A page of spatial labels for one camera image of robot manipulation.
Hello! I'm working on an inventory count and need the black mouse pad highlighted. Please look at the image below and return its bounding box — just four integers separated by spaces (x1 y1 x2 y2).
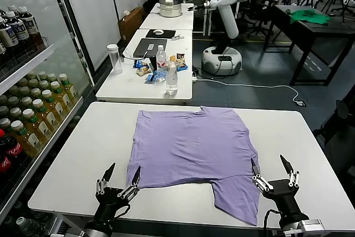
145 28 177 38

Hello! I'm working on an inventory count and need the clear tumbler white lid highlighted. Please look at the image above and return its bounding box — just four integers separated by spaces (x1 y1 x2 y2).
107 44 124 74

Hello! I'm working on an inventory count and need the white charging cable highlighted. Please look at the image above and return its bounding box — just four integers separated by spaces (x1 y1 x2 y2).
121 49 150 60

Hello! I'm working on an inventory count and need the water bottle red label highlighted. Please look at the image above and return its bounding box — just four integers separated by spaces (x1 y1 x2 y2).
156 44 167 72

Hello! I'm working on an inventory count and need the cola bottle red label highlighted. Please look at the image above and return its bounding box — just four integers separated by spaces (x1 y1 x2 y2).
0 128 24 165
0 153 13 182

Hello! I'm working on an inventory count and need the brown cardboard box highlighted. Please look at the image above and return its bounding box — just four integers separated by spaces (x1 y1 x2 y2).
118 7 147 44

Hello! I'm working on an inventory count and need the white rectangular table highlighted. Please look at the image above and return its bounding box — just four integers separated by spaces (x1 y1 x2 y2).
95 28 194 102
139 13 194 30
149 2 195 15

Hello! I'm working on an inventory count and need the metal steamer pot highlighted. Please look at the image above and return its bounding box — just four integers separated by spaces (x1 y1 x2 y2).
158 0 183 18

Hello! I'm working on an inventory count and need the clear bottle green label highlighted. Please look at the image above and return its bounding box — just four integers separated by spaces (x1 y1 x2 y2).
15 216 49 237

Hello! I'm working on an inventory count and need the white humanoid robot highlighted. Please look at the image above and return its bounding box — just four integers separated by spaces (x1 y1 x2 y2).
188 0 253 76

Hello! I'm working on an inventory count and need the black laptop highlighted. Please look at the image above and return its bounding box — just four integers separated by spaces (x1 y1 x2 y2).
133 38 169 58

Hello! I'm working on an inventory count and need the clear unlabelled water bottle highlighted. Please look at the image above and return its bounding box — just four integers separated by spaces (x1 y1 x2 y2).
165 59 179 95

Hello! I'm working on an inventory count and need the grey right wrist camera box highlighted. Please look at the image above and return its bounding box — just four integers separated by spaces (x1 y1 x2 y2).
298 219 325 234

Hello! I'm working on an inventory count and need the cream snack pack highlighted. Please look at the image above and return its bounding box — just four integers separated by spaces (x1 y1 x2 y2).
136 66 153 77

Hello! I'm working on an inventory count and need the glass door drinks cabinet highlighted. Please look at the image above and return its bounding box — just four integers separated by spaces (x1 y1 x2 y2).
0 0 97 237

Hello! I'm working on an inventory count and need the white floor cable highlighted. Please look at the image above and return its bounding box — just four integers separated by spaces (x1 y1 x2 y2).
194 77 303 104

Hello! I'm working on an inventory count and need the black table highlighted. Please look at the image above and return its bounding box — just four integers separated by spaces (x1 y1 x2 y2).
263 4 355 87

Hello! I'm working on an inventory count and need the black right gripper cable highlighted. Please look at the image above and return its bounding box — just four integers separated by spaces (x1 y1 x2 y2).
263 209 281 237

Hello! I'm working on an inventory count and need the purple t-shirt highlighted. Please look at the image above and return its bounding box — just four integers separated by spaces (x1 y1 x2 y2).
126 105 261 226

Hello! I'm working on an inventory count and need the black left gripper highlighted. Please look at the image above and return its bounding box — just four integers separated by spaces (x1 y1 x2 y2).
93 162 141 228

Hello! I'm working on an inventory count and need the green cloth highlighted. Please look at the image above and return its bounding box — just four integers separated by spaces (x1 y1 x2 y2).
290 9 333 25

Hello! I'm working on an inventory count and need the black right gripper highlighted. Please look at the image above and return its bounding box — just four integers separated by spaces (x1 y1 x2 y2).
250 154 310 223

